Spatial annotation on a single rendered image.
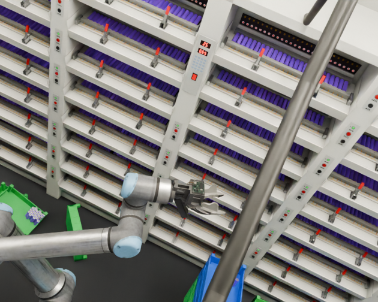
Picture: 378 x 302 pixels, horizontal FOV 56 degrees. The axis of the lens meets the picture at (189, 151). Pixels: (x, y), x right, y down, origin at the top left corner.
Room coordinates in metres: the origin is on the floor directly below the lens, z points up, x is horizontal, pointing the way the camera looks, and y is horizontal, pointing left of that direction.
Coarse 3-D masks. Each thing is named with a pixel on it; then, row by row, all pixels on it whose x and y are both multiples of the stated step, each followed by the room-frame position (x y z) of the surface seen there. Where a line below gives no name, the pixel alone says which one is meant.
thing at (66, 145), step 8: (64, 136) 1.52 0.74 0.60; (64, 144) 1.50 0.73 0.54; (72, 144) 1.52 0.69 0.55; (80, 144) 1.54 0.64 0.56; (72, 152) 1.48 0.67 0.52; (80, 152) 1.49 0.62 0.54; (96, 152) 1.53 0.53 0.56; (88, 160) 1.47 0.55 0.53; (96, 160) 1.48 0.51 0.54; (104, 160) 1.50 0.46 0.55; (112, 160) 1.51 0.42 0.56; (104, 168) 1.46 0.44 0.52; (112, 168) 1.46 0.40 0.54; (120, 168) 1.48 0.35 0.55; (120, 176) 1.44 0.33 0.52
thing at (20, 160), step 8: (0, 144) 1.60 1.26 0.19; (8, 144) 1.62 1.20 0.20; (0, 152) 1.57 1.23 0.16; (8, 152) 1.58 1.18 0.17; (16, 152) 1.61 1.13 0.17; (24, 152) 1.61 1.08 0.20; (8, 160) 1.53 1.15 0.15; (16, 160) 1.55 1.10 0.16; (24, 160) 1.57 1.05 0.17; (32, 160) 1.58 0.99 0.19; (40, 160) 1.61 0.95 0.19; (24, 168) 1.52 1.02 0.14; (32, 168) 1.54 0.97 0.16; (40, 168) 1.56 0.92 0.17; (40, 176) 1.50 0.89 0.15
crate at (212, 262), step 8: (208, 264) 1.09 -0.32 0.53; (216, 264) 1.14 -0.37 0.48; (208, 272) 1.07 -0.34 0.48; (240, 272) 1.13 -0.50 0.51; (208, 280) 1.03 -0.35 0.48; (240, 280) 1.09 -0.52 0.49; (232, 288) 1.04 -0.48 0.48; (240, 288) 1.04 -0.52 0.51; (200, 296) 0.92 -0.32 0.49; (232, 296) 0.99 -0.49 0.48; (240, 296) 0.99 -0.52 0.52
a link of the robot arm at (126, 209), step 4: (124, 200) 0.80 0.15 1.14; (124, 204) 0.80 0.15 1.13; (128, 204) 0.79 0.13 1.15; (124, 208) 0.79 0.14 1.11; (128, 208) 0.79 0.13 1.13; (132, 208) 0.79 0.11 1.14; (136, 208) 0.79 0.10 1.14; (140, 208) 0.80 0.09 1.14; (144, 208) 0.81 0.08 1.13; (120, 212) 0.81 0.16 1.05; (124, 212) 0.77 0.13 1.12; (128, 212) 0.77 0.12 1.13; (132, 212) 0.77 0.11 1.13; (136, 212) 0.78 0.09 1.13; (140, 212) 0.79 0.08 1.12; (144, 212) 0.81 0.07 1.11; (120, 216) 0.76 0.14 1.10; (140, 216) 0.78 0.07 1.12; (144, 216) 0.80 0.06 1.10; (144, 220) 0.79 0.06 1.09
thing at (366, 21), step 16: (176, 0) 1.64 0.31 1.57; (288, 0) 1.59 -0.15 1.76; (304, 0) 1.69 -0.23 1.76; (336, 0) 1.90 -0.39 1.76; (240, 16) 1.60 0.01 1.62; (256, 16) 1.60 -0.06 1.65; (352, 16) 1.73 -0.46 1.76; (368, 16) 1.84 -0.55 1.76; (288, 32) 1.58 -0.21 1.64; (368, 32) 1.58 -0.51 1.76; (368, 64) 1.54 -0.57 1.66
